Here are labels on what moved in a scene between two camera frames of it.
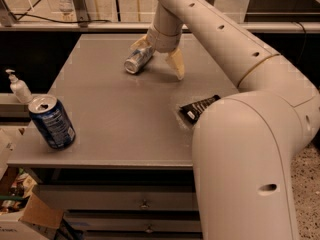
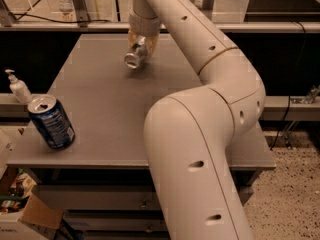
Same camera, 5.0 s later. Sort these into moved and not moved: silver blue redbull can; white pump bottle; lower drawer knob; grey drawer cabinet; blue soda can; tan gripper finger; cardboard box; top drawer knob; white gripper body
Moved: silver blue redbull can; white gripper body; tan gripper finger
Not moved: lower drawer knob; white pump bottle; grey drawer cabinet; blue soda can; top drawer knob; cardboard box
